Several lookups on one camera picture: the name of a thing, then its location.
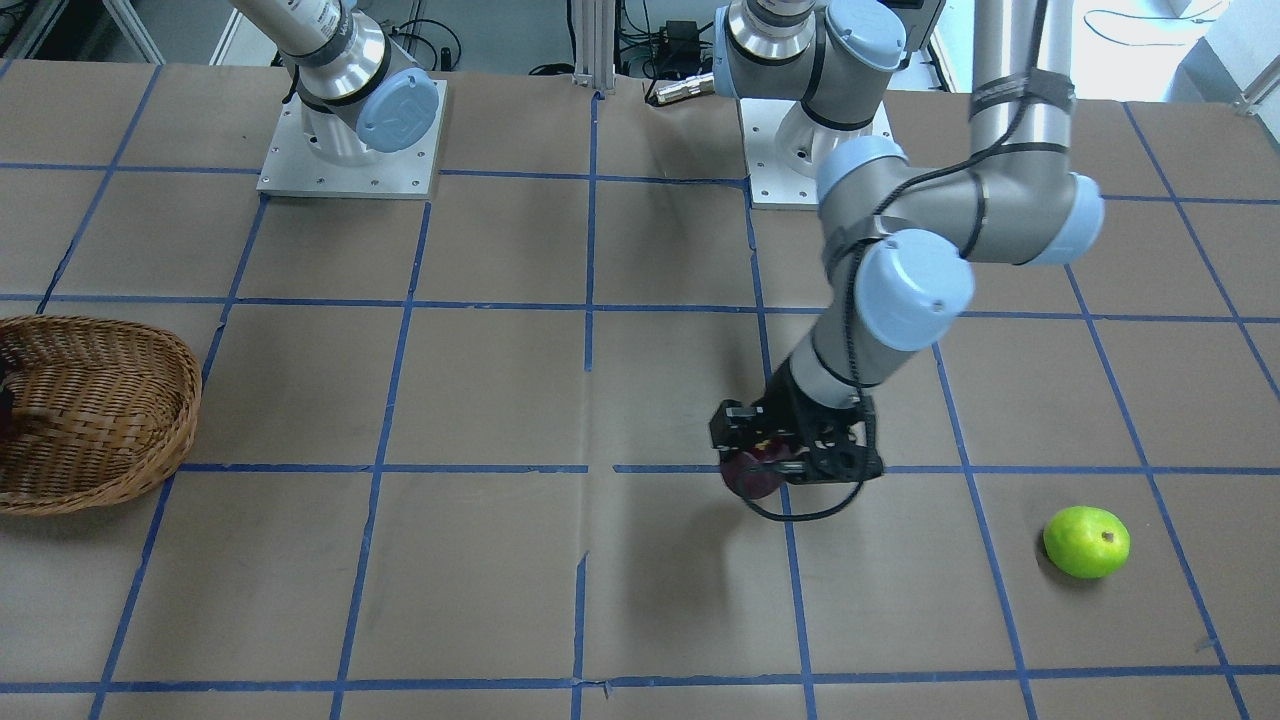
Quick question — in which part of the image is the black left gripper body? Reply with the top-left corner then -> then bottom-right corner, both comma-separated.
709,361 -> 884,480

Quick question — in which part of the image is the dark red apple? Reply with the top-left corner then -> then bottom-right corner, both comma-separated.
719,445 -> 792,501

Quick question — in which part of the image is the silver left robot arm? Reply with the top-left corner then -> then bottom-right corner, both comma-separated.
710,1 -> 1105,498

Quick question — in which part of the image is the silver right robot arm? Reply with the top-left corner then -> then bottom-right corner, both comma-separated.
232,1 -> 442,154

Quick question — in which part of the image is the brown wicker basket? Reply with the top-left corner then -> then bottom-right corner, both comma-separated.
1,315 -> 204,516

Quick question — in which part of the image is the green apple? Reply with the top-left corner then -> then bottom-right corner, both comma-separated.
1041,505 -> 1132,580

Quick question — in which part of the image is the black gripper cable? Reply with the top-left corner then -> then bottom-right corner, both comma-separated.
740,0 -> 1061,523

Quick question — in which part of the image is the aluminium frame post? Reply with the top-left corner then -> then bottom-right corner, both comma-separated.
568,1 -> 621,97

